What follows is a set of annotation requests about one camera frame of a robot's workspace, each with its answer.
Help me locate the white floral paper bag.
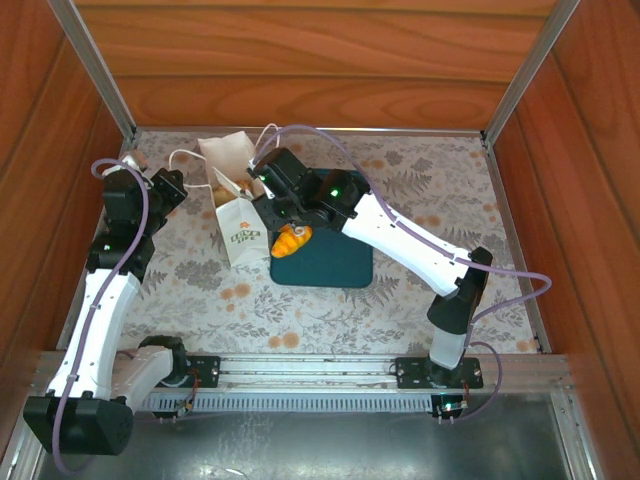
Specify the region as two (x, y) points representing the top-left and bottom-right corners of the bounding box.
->
(168, 124), (282, 269)

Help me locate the yellow-orange ridged bread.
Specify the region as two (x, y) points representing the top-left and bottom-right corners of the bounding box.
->
(271, 224), (314, 260)

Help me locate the teal plastic tray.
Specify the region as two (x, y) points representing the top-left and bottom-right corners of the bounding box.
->
(269, 168), (375, 289)

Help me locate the floral tablecloth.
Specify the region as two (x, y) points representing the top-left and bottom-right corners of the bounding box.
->
(63, 130), (547, 356)

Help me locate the green-lit circuit board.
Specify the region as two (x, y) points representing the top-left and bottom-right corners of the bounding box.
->
(432, 394), (471, 427)

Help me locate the grey metal sheet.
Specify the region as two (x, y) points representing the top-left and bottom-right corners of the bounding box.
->
(33, 394), (572, 480)

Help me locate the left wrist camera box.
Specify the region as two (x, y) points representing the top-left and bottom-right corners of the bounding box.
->
(119, 151), (150, 174)

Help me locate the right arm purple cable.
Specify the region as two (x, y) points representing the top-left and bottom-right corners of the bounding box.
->
(249, 124), (553, 425)

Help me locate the aluminium corner post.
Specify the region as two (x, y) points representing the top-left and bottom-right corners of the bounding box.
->
(48, 0), (139, 145)
(481, 0), (582, 146)

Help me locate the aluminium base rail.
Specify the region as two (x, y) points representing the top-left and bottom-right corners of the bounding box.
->
(32, 351), (572, 397)

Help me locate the small wired connector board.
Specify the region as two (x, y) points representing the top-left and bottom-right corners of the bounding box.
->
(173, 388), (200, 417)

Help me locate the grey slotted cable duct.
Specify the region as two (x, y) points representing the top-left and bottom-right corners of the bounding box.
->
(130, 392), (554, 415)

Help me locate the aluminium lower frame rail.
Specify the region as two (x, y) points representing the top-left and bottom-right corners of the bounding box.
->
(0, 399), (54, 480)
(549, 392), (604, 480)

